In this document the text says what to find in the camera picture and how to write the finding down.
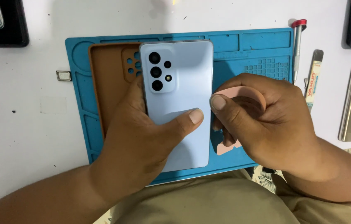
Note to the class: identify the person's right hand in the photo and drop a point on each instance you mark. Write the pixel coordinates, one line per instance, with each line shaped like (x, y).
(268, 124)

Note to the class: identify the person's left hand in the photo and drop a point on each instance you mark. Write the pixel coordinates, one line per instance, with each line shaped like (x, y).
(132, 146)

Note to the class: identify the pink suction cup tool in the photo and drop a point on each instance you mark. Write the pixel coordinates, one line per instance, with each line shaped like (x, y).
(250, 96)

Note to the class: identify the light blue smartphone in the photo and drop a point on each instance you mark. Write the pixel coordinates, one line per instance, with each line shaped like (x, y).
(178, 102)

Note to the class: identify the floral patterned cloth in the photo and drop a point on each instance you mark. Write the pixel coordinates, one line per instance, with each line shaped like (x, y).
(264, 179)

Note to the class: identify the brown phone case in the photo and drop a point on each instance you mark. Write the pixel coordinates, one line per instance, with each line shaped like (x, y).
(110, 81)

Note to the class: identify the blue silicone repair mat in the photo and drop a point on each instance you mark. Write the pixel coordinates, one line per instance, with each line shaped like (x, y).
(256, 53)

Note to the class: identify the red capped screwdriver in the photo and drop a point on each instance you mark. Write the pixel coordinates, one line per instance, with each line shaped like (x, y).
(296, 49)

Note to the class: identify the person's beige trousers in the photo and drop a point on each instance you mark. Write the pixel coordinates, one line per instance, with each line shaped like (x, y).
(212, 202)

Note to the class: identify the small sim card tray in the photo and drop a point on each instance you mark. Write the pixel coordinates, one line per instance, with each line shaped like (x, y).
(63, 75)

